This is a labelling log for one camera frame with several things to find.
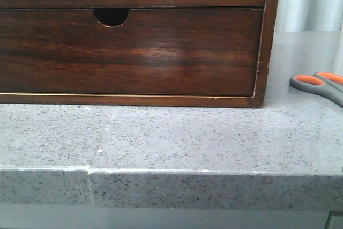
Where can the dark wooden drawer cabinet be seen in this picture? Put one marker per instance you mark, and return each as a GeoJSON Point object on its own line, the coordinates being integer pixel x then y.
{"type": "Point", "coordinates": [116, 16]}

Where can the grey lower cabinet door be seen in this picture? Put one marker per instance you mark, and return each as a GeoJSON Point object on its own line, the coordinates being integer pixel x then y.
{"type": "Point", "coordinates": [335, 220]}

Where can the grey orange handled scissors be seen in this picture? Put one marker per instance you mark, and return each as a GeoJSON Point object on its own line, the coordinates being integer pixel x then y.
{"type": "Point", "coordinates": [325, 84]}

